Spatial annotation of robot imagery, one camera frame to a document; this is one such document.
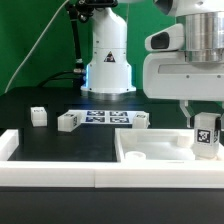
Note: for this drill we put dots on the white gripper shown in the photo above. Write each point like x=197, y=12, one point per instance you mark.
x=169, y=76

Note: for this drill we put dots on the white square tabletop part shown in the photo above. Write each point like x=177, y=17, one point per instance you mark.
x=143, y=145

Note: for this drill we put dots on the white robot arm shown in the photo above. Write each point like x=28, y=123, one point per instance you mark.
x=109, y=74

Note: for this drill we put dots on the blue april tag sheet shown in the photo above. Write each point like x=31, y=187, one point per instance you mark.
x=107, y=116

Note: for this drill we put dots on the white left fence block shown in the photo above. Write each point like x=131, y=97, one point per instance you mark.
x=9, y=141

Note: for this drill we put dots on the white front fence wall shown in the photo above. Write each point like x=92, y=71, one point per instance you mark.
x=157, y=174

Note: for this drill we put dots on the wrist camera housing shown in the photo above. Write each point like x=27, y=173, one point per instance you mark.
x=169, y=39

